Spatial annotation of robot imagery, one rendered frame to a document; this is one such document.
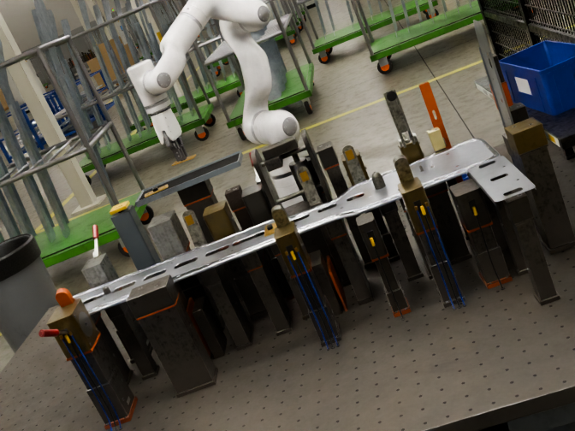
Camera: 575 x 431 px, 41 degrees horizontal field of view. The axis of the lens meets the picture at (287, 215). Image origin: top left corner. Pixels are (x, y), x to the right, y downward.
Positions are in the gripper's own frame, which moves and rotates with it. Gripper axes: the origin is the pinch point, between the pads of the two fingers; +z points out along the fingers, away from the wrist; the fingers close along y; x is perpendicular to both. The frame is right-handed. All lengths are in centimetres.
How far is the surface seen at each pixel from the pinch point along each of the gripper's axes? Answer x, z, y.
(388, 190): 65, 24, 28
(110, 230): -210, 96, -290
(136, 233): -22.7, 18.4, 9.3
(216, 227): 10.1, 21.1, 21.8
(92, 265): -31.0, 18.5, 28.2
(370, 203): 60, 24, 34
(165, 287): 4, 22, 56
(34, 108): -360, 1, -518
